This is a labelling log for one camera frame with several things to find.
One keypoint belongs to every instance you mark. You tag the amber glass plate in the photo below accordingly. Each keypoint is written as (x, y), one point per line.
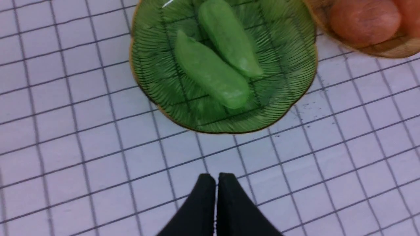
(400, 45)

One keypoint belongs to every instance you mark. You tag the orange toy potato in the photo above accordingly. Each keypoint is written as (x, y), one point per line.
(410, 12)
(365, 21)

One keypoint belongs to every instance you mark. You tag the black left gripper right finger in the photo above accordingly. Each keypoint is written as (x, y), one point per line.
(237, 215)

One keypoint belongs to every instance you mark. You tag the green toy gourd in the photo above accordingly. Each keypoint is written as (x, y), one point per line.
(210, 72)
(229, 37)

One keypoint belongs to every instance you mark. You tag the white grid table mat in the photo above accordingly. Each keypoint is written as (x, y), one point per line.
(85, 153)

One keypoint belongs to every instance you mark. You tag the green glass plate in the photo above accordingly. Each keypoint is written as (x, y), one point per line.
(285, 43)

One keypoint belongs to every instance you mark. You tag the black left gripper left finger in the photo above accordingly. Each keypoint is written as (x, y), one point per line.
(196, 216)

